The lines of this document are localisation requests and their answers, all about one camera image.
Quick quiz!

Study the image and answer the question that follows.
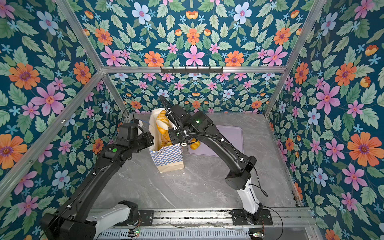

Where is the small round striped bun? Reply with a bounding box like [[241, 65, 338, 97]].
[[190, 139, 201, 150]]

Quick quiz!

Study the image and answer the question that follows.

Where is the long narrow striped bread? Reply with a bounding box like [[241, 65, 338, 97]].
[[159, 142, 167, 150]]

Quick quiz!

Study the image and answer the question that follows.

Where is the checkered paper bread bag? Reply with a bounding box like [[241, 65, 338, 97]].
[[148, 108, 185, 173]]

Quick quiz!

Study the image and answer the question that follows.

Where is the lavender plastic tray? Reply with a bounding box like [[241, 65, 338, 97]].
[[188, 125, 244, 157]]

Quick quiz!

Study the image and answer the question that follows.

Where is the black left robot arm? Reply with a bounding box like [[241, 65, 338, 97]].
[[40, 119, 154, 240]]

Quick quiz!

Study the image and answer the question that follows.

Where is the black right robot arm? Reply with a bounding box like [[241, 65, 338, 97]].
[[160, 96, 263, 217]]

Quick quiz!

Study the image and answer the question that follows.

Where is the black hook rail bracket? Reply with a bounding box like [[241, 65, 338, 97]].
[[160, 67, 224, 74]]

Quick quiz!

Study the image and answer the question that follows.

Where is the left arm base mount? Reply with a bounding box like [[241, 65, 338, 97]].
[[116, 201, 155, 227]]

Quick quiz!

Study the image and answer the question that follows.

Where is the white perforated cable duct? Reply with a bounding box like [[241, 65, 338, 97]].
[[95, 228, 251, 240]]

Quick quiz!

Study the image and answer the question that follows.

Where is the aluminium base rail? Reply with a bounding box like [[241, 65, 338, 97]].
[[86, 205, 318, 234]]

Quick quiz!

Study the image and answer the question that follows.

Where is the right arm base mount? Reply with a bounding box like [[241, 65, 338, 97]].
[[230, 206, 273, 226]]

